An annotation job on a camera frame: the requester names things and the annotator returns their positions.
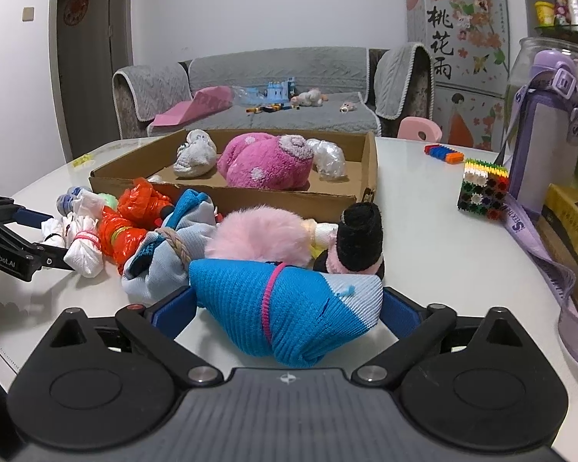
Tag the blue sock bundle pink band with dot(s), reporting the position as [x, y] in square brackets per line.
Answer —
[298, 308]

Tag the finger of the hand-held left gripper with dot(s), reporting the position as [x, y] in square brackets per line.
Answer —
[53, 259]
[31, 217]

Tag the blue grey sock braided band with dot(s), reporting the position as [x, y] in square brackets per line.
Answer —
[173, 250]

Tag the silver plastic bag bundle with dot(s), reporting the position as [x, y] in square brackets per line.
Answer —
[328, 158]

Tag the fridge with flower decals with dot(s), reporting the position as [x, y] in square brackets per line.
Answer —
[462, 33]

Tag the white sock bundle green band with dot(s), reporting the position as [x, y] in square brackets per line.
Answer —
[90, 204]

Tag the pink child chair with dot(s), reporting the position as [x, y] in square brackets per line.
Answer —
[416, 131]

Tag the wall light switch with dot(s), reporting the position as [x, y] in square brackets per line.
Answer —
[28, 13]

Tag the clear plastic bag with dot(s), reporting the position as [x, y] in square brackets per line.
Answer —
[245, 95]

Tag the grey sock bundle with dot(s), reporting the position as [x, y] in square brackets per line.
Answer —
[195, 156]

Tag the grey blue sock ball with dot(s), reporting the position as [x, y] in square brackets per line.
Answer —
[69, 201]

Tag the white sock bundle black band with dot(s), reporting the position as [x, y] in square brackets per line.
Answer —
[53, 229]

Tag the multicolour block cube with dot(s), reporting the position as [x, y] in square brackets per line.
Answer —
[484, 187]

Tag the pink cushion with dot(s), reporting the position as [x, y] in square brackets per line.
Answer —
[197, 106]

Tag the cardboard box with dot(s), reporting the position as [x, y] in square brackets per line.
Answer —
[269, 197]

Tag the colourful brick strip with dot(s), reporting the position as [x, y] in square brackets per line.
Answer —
[443, 152]

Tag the white pink plush toy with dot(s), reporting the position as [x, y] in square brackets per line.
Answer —
[308, 97]

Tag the dark grey door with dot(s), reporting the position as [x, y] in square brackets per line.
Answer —
[91, 82]

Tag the orange plastic bag bundle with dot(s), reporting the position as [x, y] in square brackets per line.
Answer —
[142, 199]

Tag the grey sofa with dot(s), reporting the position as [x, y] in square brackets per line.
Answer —
[416, 101]

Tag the small pink toy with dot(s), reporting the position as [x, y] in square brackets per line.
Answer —
[348, 106]

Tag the blue toy castle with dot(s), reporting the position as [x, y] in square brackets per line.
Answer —
[279, 90]

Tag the black pink sock bundle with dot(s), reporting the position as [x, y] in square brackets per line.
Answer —
[359, 238]

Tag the white sock bundle pink band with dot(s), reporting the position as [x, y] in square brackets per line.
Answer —
[84, 255]

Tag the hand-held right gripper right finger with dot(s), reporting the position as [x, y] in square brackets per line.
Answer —
[400, 314]

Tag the grey quilted armrest cover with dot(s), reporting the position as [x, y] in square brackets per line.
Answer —
[397, 77]
[159, 86]

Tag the red round door ornament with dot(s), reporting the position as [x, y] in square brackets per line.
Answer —
[75, 8]

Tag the pink packet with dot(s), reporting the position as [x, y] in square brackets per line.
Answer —
[558, 7]

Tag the gold carton box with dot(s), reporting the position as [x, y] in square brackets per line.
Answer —
[573, 240]

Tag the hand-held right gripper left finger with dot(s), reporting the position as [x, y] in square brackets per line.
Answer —
[173, 312]

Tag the magenta fuzzy sock bundle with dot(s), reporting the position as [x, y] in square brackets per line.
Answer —
[269, 166]

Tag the yellow cup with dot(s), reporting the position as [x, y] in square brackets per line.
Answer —
[544, 13]

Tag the pink fluffy pom bundle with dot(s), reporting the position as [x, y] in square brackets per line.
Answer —
[265, 240]

